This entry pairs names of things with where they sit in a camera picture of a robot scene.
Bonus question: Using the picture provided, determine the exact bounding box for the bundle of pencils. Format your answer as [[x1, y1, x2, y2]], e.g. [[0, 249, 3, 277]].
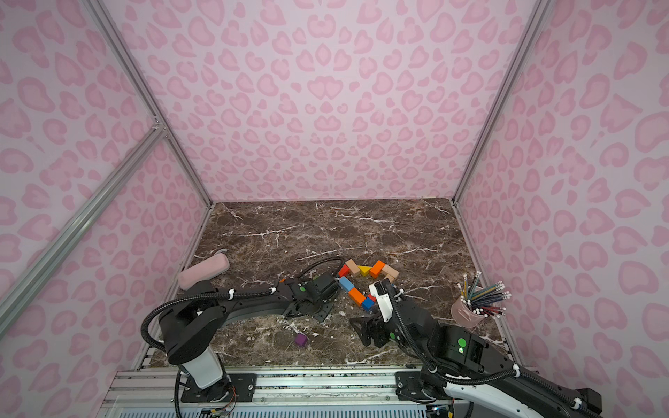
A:
[[459, 271, 512, 319]]

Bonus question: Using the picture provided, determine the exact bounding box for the blue cube block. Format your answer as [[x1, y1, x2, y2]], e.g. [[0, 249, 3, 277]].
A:
[[361, 297, 375, 312]]

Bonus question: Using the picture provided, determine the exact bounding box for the light blue block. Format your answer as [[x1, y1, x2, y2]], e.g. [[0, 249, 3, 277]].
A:
[[338, 277, 355, 293]]

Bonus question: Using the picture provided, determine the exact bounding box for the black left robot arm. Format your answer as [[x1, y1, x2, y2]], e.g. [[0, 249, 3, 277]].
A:
[[139, 257, 345, 391]]

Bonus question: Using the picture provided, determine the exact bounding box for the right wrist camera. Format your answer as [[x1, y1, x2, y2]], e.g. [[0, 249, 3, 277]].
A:
[[369, 279, 397, 323]]

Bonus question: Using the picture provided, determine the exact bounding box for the pink pencil case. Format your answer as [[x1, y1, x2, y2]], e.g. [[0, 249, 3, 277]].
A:
[[178, 253, 230, 291]]

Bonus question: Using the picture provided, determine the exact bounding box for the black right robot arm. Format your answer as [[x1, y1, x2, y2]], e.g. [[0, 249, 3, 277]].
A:
[[349, 294, 603, 417]]

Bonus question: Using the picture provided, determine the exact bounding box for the purple cube block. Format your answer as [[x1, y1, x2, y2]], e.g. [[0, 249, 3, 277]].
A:
[[294, 333, 309, 348]]

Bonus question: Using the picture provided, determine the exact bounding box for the orange block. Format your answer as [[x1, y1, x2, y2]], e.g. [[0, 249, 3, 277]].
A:
[[348, 287, 366, 306], [369, 261, 386, 279]]

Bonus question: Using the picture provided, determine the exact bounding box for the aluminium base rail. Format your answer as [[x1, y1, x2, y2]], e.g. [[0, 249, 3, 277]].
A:
[[96, 365, 555, 418]]

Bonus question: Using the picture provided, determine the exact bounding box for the natural wood block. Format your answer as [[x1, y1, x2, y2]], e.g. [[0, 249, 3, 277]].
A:
[[382, 265, 399, 281], [345, 260, 362, 277]]

